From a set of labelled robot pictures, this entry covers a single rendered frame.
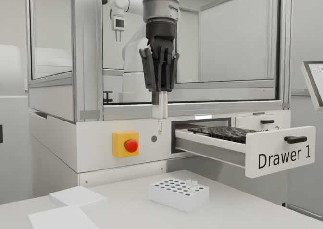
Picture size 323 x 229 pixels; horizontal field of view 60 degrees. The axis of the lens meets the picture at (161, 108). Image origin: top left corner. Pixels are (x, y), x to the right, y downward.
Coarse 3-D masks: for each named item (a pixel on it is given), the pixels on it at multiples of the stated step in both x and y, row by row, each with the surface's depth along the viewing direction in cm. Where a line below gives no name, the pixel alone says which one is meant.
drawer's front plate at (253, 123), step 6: (276, 114) 127; (240, 120) 112; (246, 120) 114; (252, 120) 116; (258, 120) 118; (276, 120) 125; (282, 120) 127; (240, 126) 112; (246, 126) 114; (252, 126) 116; (258, 126) 118; (264, 126) 121; (270, 126) 123; (282, 126) 128
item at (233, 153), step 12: (180, 132) 95; (192, 132) 103; (180, 144) 95; (192, 144) 90; (204, 144) 85; (216, 144) 81; (228, 144) 77; (240, 144) 73; (204, 156) 85; (216, 156) 80; (228, 156) 77; (240, 156) 73
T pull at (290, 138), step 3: (285, 138) 75; (288, 138) 72; (291, 138) 71; (294, 138) 72; (297, 138) 72; (300, 138) 73; (303, 138) 74; (306, 138) 74; (288, 141) 71; (291, 141) 71; (294, 141) 72; (297, 141) 72; (300, 141) 73; (303, 141) 74
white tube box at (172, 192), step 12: (168, 180) 75; (180, 180) 74; (156, 192) 69; (168, 192) 66; (180, 192) 66; (204, 192) 67; (168, 204) 66; (180, 204) 64; (192, 204) 63; (204, 204) 67
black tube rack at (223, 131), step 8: (200, 128) 100; (208, 128) 100; (216, 128) 100; (224, 128) 100; (232, 128) 100; (240, 128) 100; (208, 136) 100; (216, 136) 100; (224, 136) 83; (232, 136) 82
